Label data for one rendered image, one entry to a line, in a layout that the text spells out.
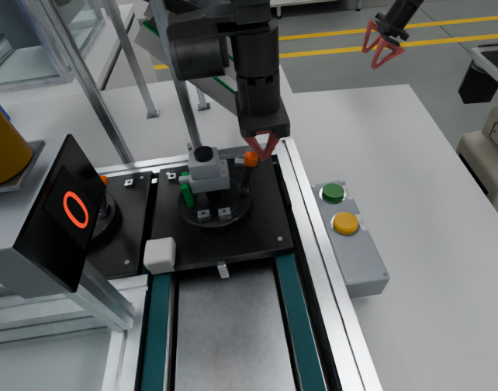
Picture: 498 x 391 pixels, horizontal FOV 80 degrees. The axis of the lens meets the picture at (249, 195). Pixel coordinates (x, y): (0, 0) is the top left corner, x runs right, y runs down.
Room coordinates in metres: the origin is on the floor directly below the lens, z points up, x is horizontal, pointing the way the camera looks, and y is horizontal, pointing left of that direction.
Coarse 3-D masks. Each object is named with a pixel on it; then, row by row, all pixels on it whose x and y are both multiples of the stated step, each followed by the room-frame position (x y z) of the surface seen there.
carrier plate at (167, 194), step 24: (168, 168) 0.48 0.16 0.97; (240, 168) 0.45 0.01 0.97; (264, 168) 0.44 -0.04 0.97; (168, 192) 0.41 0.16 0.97; (264, 192) 0.38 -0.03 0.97; (168, 216) 0.35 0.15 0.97; (264, 216) 0.32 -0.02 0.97; (192, 240) 0.29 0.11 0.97; (216, 240) 0.28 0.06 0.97; (240, 240) 0.28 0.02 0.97; (264, 240) 0.27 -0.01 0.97; (288, 240) 0.26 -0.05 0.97; (192, 264) 0.25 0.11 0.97; (216, 264) 0.25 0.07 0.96
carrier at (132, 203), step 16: (112, 176) 0.48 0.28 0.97; (128, 176) 0.48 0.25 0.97; (144, 176) 0.47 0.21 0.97; (112, 192) 0.44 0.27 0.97; (128, 192) 0.43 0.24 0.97; (144, 192) 0.42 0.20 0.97; (112, 208) 0.37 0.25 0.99; (128, 208) 0.39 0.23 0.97; (144, 208) 0.38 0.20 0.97; (96, 224) 0.34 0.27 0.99; (112, 224) 0.34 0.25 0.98; (128, 224) 0.35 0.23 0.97; (144, 224) 0.34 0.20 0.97; (96, 240) 0.31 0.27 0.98; (112, 240) 0.32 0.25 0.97; (128, 240) 0.31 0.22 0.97; (144, 240) 0.31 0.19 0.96; (96, 256) 0.29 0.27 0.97; (112, 256) 0.28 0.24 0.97; (128, 256) 0.28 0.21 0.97; (112, 272) 0.25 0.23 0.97; (128, 272) 0.25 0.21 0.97
